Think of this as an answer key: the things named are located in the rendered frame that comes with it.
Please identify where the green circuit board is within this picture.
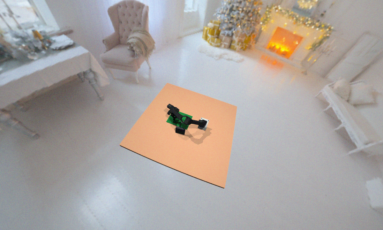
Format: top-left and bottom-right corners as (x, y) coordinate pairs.
(166, 112), (192, 130)

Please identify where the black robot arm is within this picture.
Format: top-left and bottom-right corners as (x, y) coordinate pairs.
(167, 104), (207, 128)

